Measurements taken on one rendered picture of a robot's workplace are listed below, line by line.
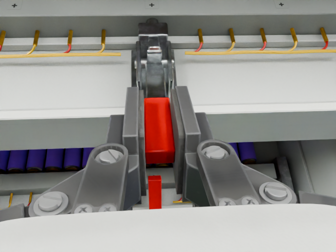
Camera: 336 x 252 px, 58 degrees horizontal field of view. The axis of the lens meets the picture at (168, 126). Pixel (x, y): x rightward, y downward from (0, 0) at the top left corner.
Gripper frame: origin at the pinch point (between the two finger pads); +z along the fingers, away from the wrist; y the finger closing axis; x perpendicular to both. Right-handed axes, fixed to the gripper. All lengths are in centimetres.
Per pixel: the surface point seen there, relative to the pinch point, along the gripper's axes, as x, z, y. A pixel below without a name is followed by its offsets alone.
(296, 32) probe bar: 1.6, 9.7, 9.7
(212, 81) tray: -0.7, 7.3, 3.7
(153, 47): 2.1, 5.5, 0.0
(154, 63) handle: 1.0, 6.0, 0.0
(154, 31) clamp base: 2.4, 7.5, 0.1
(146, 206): -18.2, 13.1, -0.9
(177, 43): 1.1, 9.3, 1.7
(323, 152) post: -10.2, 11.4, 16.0
